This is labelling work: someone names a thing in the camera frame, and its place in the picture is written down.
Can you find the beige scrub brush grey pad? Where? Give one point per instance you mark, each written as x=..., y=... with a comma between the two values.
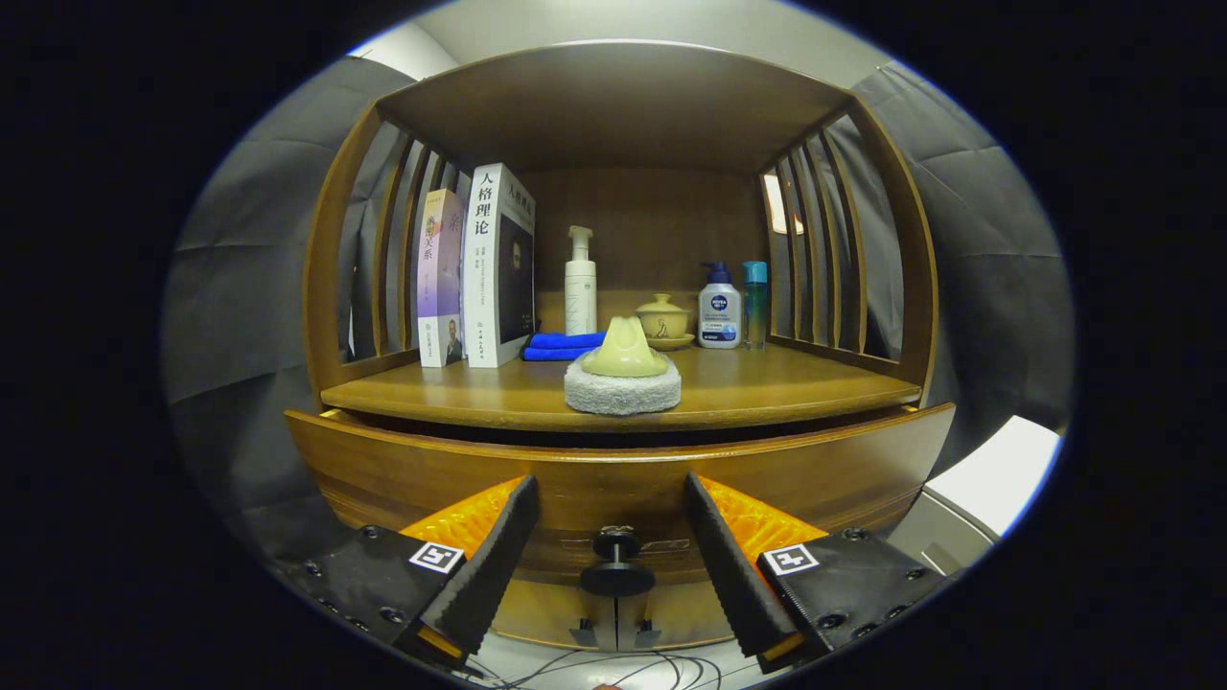
x=623, y=395

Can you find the grey slatted chair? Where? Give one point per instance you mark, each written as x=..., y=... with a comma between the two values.
x=935, y=537

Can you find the white table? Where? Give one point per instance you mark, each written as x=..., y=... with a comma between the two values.
x=1007, y=470

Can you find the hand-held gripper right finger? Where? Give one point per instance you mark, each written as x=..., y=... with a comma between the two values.
x=729, y=565

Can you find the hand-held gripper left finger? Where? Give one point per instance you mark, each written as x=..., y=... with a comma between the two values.
x=498, y=565

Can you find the thick white book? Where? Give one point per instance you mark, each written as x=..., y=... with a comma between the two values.
x=484, y=278

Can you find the wooden cabinet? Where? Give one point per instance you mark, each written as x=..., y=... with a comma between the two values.
x=613, y=105

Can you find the folded blue cloth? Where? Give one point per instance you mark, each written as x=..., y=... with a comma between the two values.
x=556, y=345

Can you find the purple book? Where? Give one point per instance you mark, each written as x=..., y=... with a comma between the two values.
x=441, y=278

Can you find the wooden countertop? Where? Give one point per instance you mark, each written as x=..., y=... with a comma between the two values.
x=767, y=385

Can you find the wooden cabinet door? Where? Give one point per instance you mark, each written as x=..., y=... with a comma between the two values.
x=685, y=613
x=546, y=613

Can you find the wooden drawer with black knob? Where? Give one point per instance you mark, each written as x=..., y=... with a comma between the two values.
x=613, y=479

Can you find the beige lidded teacup with saucer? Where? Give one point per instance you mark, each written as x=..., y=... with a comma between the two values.
x=666, y=321

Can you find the white pump bottle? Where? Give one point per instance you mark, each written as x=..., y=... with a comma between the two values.
x=580, y=297

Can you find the white lotion bottle blue cap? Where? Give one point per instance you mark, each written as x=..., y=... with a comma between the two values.
x=719, y=316

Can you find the teal bottle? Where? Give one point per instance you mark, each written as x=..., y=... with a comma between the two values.
x=755, y=307

